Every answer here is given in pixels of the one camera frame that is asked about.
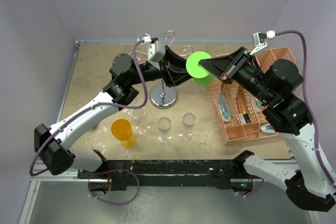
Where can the blue item in organizer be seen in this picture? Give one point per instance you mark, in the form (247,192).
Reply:
(224,108)

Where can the orange plastic wine glass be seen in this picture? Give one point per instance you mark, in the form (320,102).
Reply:
(121,129)

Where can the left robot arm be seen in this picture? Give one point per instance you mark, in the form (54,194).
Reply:
(53,144)

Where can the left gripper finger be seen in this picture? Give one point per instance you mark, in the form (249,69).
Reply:
(179,74)
(174,62)

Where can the yellow black marker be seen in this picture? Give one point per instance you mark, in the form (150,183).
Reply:
(244,117)

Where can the green white pen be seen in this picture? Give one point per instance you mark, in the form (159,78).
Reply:
(256,102)

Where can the clear wine glass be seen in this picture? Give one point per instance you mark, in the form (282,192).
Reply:
(164,127)
(185,135)
(141,124)

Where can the green plastic wine glass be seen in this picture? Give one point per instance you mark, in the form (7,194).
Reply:
(199,74)

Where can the red pen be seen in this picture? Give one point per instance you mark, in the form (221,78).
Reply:
(239,103)

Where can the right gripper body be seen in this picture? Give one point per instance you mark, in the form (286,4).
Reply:
(243,71)

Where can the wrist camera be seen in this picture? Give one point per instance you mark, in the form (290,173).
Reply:
(156,50)
(260,41)

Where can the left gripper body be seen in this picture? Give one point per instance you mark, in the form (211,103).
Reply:
(163,73)

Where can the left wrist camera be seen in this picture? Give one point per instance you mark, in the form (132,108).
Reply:
(156,50)

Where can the chrome wine glass rack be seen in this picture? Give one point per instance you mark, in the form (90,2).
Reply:
(161,96)

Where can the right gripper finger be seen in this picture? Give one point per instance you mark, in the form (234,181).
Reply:
(224,63)
(219,71)

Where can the black base frame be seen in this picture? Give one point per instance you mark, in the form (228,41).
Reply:
(218,173)

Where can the orange plastic file organizer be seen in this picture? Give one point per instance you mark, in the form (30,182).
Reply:
(234,131)

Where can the blue white stapler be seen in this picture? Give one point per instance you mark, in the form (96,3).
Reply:
(267,129)

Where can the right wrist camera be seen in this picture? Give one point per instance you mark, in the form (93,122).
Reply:
(260,41)

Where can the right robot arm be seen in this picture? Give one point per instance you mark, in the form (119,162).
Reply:
(272,78)

